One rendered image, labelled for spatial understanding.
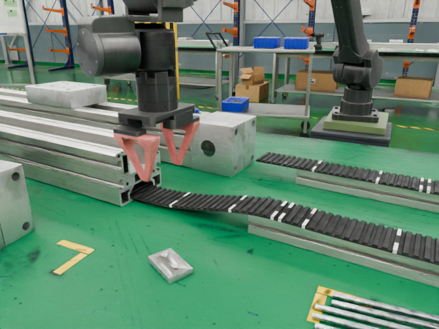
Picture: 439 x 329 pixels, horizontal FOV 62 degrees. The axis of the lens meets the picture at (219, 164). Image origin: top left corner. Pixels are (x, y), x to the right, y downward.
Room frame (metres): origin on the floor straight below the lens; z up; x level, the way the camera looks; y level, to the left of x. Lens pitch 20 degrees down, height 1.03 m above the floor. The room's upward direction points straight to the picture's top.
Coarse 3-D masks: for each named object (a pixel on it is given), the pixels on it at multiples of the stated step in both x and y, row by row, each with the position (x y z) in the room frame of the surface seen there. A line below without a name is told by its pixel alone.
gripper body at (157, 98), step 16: (144, 80) 0.50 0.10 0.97; (160, 80) 0.50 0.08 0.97; (176, 80) 0.52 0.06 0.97; (144, 96) 0.50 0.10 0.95; (160, 96) 0.50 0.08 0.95; (176, 96) 0.52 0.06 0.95; (128, 112) 0.49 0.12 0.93; (144, 112) 0.49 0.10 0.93; (160, 112) 0.49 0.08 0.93; (176, 112) 0.51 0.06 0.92
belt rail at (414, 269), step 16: (256, 224) 0.43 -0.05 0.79; (272, 224) 0.41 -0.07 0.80; (288, 240) 0.40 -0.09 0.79; (304, 240) 0.39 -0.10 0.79; (320, 240) 0.38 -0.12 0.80; (336, 240) 0.37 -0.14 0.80; (336, 256) 0.37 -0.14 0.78; (352, 256) 0.36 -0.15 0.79; (368, 256) 0.35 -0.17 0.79; (384, 256) 0.34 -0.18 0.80; (400, 256) 0.33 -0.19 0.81; (400, 272) 0.33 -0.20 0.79; (416, 272) 0.32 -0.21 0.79; (432, 272) 0.32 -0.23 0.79
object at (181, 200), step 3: (186, 195) 0.51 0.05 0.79; (189, 195) 0.52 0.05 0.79; (192, 195) 0.51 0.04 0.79; (195, 195) 0.51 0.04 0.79; (180, 198) 0.50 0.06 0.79; (183, 198) 0.50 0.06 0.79; (186, 198) 0.50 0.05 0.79; (189, 198) 0.50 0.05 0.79; (174, 201) 0.49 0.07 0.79; (177, 201) 0.49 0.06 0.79; (180, 201) 0.50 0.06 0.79; (183, 201) 0.49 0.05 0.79; (186, 201) 0.49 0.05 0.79; (171, 204) 0.48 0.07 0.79; (174, 204) 0.48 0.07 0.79; (177, 204) 0.48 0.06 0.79; (180, 204) 0.48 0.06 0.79; (171, 207) 0.48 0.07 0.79; (174, 207) 0.48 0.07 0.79; (177, 207) 0.48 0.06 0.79
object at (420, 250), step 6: (414, 234) 0.37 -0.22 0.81; (420, 234) 0.36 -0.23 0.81; (414, 240) 0.35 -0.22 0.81; (420, 240) 0.35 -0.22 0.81; (426, 240) 0.35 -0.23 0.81; (432, 240) 0.35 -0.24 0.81; (414, 246) 0.34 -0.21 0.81; (420, 246) 0.34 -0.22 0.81; (426, 246) 0.34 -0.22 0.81; (432, 246) 0.34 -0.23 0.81; (414, 252) 0.33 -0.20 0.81; (420, 252) 0.33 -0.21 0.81; (426, 252) 0.33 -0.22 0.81; (432, 252) 0.33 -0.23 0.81; (414, 258) 0.32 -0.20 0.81; (420, 258) 0.32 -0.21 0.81; (426, 258) 0.32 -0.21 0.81
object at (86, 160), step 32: (0, 128) 0.65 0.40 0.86; (32, 128) 0.71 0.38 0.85; (64, 128) 0.66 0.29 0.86; (96, 128) 0.65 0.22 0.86; (32, 160) 0.60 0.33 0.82; (64, 160) 0.56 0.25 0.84; (96, 160) 0.53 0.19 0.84; (128, 160) 0.52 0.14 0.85; (160, 160) 0.58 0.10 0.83; (96, 192) 0.52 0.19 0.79; (128, 192) 0.52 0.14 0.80
